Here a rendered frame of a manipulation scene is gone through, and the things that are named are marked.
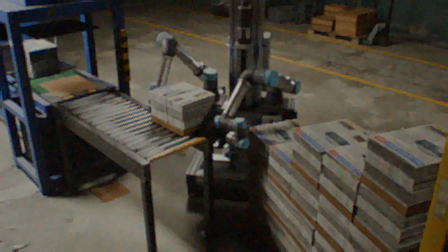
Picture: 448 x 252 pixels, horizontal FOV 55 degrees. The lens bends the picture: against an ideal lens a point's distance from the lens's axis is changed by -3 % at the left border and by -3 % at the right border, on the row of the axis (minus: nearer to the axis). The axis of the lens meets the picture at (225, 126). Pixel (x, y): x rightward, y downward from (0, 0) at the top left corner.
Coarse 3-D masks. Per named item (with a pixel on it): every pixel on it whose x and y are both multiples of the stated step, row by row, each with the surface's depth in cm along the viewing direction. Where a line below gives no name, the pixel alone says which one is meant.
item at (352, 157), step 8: (360, 144) 223; (328, 152) 215; (336, 152) 215; (344, 152) 215; (352, 152) 215; (360, 152) 216; (336, 160) 209; (344, 160) 208; (352, 160) 208; (360, 160) 208; (352, 168) 202; (360, 168) 201
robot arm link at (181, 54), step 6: (162, 36) 325; (180, 48) 335; (180, 54) 336; (186, 54) 339; (180, 60) 341; (186, 60) 340; (192, 60) 342; (192, 66) 344; (198, 66) 346; (204, 66) 348; (198, 72) 346; (198, 78) 358
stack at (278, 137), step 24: (264, 144) 279; (288, 144) 276; (288, 168) 254; (264, 192) 292; (288, 192) 259; (312, 192) 233; (264, 216) 299; (288, 216) 262; (312, 216) 236; (336, 216) 214; (288, 240) 268; (312, 240) 239; (336, 240) 217
